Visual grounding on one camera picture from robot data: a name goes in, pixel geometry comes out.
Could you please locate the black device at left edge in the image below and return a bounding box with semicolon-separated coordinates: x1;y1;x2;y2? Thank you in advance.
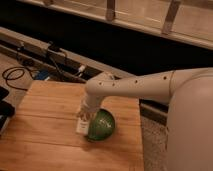
0;86;15;130

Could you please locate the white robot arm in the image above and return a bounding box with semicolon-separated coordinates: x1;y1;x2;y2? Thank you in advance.
78;67;213;171

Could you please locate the white plastic bottle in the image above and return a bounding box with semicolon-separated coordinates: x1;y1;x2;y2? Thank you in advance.
76;118;90;135

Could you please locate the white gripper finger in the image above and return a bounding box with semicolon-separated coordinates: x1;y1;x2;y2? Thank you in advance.
77;109;86;120
88;111;97;120

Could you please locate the blue object on floor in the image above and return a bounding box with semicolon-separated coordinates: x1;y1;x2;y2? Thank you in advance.
34;70;50;81

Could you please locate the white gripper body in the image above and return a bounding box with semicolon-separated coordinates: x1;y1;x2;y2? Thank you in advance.
81;94;102;114

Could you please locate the green ceramic bowl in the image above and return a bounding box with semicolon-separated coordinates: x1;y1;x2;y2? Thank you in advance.
86;108;116;141

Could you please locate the metal rail with brackets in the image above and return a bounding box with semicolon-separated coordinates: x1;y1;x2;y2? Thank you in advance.
0;27;132;78

